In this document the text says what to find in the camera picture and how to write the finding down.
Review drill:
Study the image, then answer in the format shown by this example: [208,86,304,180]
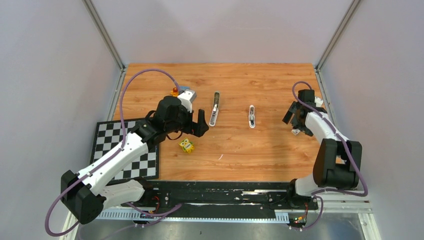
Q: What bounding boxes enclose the checkerboard calibration mat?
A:
[90,120,160,183]

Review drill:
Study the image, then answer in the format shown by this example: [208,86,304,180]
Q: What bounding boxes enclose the yellow owl toy block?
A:
[179,138,195,154]

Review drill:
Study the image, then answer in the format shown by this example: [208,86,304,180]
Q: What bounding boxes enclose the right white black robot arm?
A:
[282,89,362,209]

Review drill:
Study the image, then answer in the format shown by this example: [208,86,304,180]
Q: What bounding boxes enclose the orange toy car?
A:
[170,86,191,97]

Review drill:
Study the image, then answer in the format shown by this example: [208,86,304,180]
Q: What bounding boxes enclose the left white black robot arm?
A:
[60,90,209,225]

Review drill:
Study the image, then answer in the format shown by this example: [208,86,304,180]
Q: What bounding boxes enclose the purple cable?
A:
[44,68,181,238]
[291,81,369,198]

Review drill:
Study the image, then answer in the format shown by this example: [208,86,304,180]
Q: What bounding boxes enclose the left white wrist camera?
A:
[177,89,197,113]

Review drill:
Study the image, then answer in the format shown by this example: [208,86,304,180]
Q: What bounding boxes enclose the white staple box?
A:
[291,129,301,136]

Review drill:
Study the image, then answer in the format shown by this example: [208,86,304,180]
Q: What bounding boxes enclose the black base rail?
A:
[71,180,372,226]

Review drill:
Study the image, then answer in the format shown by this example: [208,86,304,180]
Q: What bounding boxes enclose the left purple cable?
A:
[44,68,181,238]

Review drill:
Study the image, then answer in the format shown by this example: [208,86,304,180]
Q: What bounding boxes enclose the small white stapler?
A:
[248,105,256,129]

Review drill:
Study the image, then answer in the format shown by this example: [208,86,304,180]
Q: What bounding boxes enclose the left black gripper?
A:
[165,104,209,137]

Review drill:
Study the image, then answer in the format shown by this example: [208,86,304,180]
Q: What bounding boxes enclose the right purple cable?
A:
[291,81,369,198]

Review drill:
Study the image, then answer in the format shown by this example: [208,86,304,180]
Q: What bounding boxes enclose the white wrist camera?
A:
[177,89,197,113]
[314,96,324,108]

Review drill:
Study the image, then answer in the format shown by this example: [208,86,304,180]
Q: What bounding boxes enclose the grey white stapler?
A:
[209,91,220,127]

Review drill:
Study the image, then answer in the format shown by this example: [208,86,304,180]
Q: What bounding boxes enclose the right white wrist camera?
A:
[314,96,324,108]

